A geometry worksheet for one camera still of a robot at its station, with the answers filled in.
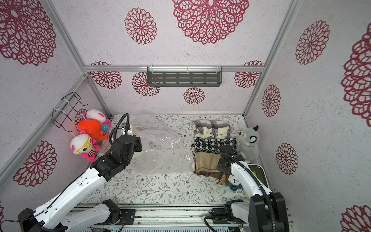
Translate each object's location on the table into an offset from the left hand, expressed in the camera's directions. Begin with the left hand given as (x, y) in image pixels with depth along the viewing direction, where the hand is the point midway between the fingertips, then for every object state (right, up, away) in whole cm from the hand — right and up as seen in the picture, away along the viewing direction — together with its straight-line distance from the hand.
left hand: (135, 137), depth 75 cm
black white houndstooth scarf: (+40, -6, +20) cm, 45 cm away
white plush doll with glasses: (-30, -4, +5) cm, 31 cm away
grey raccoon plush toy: (+63, -5, +10) cm, 64 cm away
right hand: (+49, -18, +11) cm, 54 cm away
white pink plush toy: (-31, +13, +20) cm, 39 cm away
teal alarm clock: (+54, -27, +6) cm, 60 cm away
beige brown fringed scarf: (+38, -17, +8) cm, 42 cm away
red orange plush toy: (-30, +5, +14) cm, 34 cm away
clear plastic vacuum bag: (+13, -9, +26) cm, 30 cm away
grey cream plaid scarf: (+45, +4, +28) cm, 53 cm away
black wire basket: (-40, +15, +5) cm, 43 cm away
